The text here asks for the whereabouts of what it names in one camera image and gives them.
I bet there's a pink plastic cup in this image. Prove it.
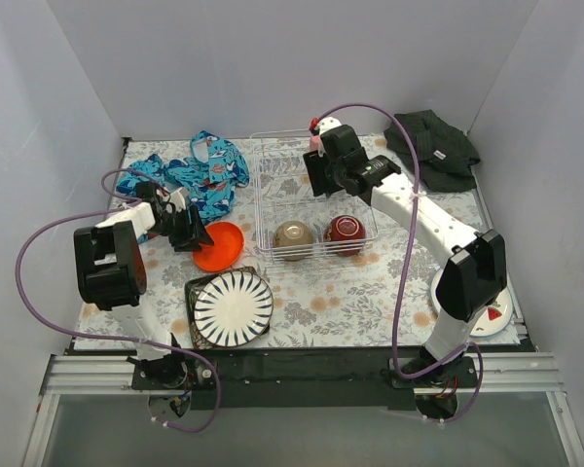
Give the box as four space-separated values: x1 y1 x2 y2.
310 135 321 152

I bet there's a white wire dish rack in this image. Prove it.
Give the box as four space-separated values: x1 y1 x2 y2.
249 129 379 260

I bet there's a dark square plate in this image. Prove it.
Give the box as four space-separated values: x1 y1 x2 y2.
184 266 270 350

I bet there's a beige ceramic bowl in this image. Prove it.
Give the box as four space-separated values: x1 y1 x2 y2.
272 220 314 262

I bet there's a purple cable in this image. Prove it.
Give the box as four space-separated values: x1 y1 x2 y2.
14 167 222 434
315 101 484 422

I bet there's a watermelon pattern plate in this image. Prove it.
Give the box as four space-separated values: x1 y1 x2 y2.
430 269 513 339

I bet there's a blue patterned cloth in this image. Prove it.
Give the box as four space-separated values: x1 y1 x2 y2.
116 130 250 226

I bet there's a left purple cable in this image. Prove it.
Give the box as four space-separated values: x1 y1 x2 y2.
14 167 222 434

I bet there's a dark green shirt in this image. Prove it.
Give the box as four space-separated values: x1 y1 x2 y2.
394 110 481 193

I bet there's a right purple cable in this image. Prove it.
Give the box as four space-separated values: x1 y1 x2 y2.
315 101 484 422

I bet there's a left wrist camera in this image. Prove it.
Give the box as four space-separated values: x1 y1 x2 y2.
168 187 190 212

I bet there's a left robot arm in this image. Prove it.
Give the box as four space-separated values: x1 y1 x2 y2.
73 182 214 389

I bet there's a blue striped white plate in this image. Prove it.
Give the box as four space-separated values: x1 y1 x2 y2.
193 270 275 347

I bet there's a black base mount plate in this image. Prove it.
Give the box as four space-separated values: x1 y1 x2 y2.
131 347 479 415

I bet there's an orange round plate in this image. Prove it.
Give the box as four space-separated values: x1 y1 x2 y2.
193 222 244 272

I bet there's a red bowl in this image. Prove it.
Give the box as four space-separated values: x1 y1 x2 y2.
323 215 366 257

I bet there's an aluminium frame rail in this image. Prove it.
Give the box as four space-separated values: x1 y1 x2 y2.
24 348 584 466

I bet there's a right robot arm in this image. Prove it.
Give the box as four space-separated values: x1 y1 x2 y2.
304 117 507 387

